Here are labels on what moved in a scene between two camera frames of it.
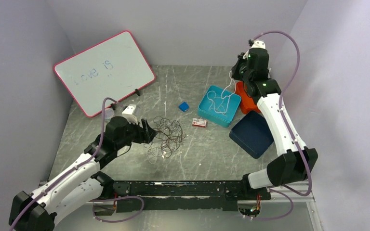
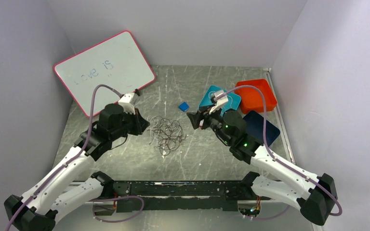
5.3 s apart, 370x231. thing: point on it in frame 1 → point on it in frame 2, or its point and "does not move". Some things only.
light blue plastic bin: (218, 105) does not move
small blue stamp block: (184, 107) does not move
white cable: (152, 152) → (153, 121)
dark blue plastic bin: (252, 134) does not move
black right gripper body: (240, 72) → (215, 120)
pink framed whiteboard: (114, 68) does not move
